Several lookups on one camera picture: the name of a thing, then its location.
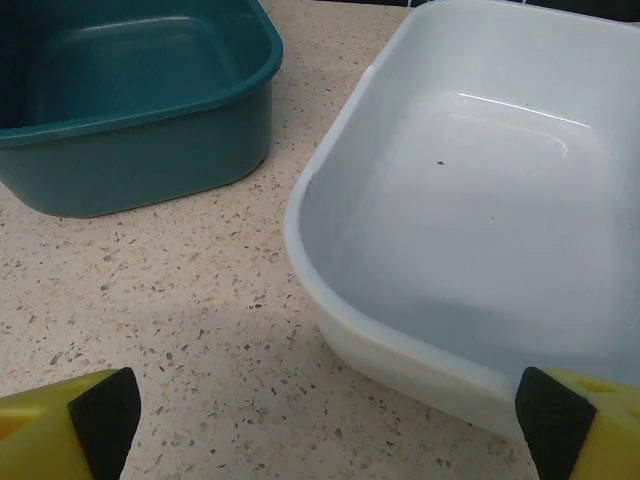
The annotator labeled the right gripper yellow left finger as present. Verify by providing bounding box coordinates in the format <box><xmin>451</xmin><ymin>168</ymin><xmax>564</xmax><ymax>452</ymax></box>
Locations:
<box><xmin>0</xmin><ymin>367</ymin><xmax>143</xmax><ymax>480</ymax></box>

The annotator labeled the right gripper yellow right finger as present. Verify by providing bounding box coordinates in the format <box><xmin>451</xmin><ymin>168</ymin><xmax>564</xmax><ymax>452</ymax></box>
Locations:
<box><xmin>514</xmin><ymin>366</ymin><xmax>640</xmax><ymax>480</ymax></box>

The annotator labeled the white plastic container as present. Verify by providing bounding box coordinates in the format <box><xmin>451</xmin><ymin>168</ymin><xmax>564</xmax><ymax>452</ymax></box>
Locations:
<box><xmin>283</xmin><ymin>6</ymin><xmax>640</xmax><ymax>441</ymax></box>

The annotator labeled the empty-looking teal plastic container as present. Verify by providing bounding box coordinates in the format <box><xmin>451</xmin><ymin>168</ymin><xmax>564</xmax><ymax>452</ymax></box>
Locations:
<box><xmin>0</xmin><ymin>0</ymin><xmax>284</xmax><ymax>219</ymax></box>

